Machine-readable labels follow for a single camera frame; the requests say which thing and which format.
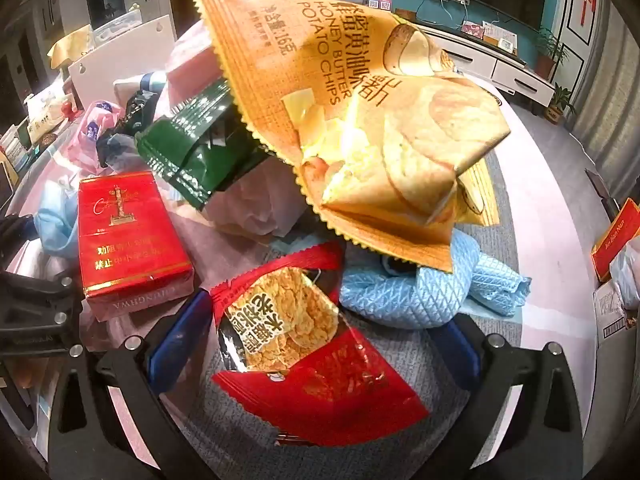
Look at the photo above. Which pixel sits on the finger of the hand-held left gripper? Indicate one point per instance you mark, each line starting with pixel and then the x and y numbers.
pixel 35 330
pixel 15 232

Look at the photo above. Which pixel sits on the small potted plant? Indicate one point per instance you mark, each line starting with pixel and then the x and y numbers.
pixel 560 105

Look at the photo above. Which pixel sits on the yellow potato chip bag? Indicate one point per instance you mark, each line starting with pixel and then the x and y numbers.
pixel 350 110

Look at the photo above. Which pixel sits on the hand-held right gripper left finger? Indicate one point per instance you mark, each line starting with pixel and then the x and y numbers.
pixel 175 340

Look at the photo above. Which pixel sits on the white television cabinet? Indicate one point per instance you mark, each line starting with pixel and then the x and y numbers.
pixel 510 72

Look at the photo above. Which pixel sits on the red cigarette box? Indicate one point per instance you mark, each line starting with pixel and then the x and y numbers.
pixel 130 240

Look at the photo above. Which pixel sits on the tall potted plant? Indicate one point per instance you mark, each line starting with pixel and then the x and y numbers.
pixel 547 55

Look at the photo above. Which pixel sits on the black plastic wrapper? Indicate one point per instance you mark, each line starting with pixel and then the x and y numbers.
pixel 140 110

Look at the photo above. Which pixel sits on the pink card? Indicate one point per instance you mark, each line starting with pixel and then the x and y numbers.
pixel 472 29

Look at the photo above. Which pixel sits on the white shopping bag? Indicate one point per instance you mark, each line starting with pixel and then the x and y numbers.
pixel 627 275

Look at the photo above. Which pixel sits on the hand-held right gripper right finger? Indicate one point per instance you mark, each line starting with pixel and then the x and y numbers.
pixel 460 355

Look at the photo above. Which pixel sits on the pink printed plastic bag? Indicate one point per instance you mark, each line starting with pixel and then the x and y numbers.
pixel 90 130

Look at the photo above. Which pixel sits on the yellow cloth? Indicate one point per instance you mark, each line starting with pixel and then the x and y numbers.
pixel 67 42

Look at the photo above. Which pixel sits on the red snack packet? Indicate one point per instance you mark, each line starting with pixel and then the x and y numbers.
pixel 325 390

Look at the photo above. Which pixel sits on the clear storage box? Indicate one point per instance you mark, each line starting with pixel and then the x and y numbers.
pixel 117 27

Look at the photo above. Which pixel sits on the blue pink sign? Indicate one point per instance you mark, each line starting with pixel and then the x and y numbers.
pixel 380 2

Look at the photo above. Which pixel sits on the plaid striped blanket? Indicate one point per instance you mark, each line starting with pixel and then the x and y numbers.
pixel 545 240

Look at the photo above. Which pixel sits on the barcode cardboard box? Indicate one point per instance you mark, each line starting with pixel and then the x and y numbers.
pixel 610 310

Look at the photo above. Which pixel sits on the red cardboard box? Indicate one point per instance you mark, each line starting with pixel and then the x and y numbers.
pixel 615 240

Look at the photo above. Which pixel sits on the green snack packet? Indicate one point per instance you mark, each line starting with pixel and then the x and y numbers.
pixel 190 150

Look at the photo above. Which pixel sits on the blue face mask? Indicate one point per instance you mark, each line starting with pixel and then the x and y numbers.
pixel 55 215

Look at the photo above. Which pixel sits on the white framed card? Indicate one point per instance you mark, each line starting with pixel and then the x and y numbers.
pixel 500 37

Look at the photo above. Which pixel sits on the pale pink plastic bag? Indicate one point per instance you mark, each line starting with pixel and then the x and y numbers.
pixel 195 60

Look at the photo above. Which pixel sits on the white board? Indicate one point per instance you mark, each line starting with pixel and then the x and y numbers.
pixel 115 65

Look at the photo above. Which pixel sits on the blue quilted cloth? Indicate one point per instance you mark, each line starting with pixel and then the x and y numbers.
pixel 425 290

